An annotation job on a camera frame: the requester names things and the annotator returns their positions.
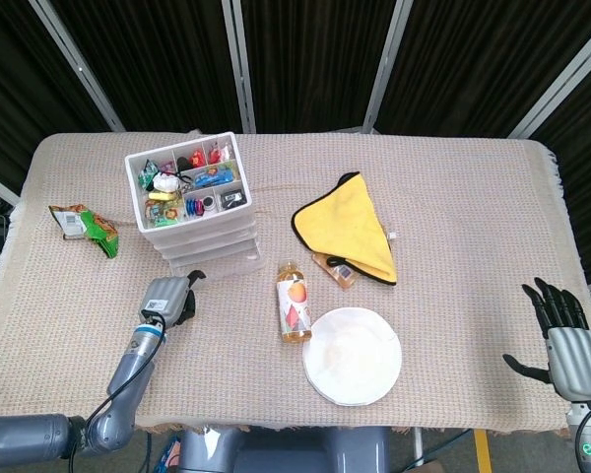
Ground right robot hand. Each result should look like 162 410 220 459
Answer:
501 276 591 403

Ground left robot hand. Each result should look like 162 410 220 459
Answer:
136 268 208 329

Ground translucent plastic drawer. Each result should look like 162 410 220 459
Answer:
155 234 260 258
166 245 267 282
145 219 255 243

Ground white drawer organizer box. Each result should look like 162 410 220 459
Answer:
123 130 267 282

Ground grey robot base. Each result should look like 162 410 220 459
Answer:
176 426 393 473

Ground green lion print packet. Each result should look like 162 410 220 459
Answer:
145 200 183 228

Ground beige woven tablecloth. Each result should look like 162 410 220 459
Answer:
0 131 591 438

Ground green snack bag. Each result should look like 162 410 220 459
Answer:
47 202 121 260

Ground small green packet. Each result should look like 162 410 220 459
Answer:
137 160 160 188

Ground yellow floor tape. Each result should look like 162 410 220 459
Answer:
474 428 492 473

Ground juice bottle with fruit label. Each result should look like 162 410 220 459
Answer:
275 261 313 344

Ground red candy packet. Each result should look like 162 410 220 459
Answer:
206 141 230 165

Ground blue printed package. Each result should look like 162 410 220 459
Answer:
157 436 183 473

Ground orange plastic packet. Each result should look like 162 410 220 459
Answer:
311 250 360 292

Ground yellow cloth with black trim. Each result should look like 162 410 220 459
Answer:
291 169 399 286

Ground white paper plate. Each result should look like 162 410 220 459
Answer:
300 306 404 408

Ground black pleated curtain panel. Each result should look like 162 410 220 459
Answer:
0 0 114 193
376 0 591 137
48 0 242 133
238 0 400 133

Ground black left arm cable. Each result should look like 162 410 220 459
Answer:
68 309 167 473

